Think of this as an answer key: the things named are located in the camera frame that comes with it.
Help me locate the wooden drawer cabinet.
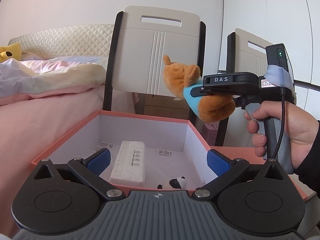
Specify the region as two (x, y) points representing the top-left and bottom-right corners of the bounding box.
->
(144, 94), (190, 119)

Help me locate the left white folding chair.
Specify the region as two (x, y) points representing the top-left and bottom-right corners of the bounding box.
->
(103, 5), (206, 111)

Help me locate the bed with pink bedding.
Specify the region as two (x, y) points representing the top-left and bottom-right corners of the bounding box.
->
(1, 24), (113, 239)

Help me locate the brown bear plush blue shirt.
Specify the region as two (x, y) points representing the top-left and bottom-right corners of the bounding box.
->
(163, 55), (235, 122)

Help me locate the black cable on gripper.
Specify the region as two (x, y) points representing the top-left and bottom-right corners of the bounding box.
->
(267, 86), (287, 162)

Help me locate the white folding chair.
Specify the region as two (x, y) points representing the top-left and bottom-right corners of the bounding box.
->
(215, 28), (271, 147)
(103, 5), (206, 111)

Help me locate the right white folding chair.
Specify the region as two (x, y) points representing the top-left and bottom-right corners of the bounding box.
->
(215, 28), (271, 147)

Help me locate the white tissue pack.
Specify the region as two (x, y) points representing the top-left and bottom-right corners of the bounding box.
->
(109, 141), (145, 187)

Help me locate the person right hand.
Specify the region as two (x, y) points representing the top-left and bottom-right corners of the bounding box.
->
(244, 101), (319, 168)

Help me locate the yellow pikachu plush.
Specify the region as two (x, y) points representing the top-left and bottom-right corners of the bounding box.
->
(0, 43), (22, 63)

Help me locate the pink cardboard shoe box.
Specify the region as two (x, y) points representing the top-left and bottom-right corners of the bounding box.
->
(30, 109), (309, 201)

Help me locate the small panda plush toy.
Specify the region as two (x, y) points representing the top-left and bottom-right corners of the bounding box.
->
(157, 176), (187, 190)

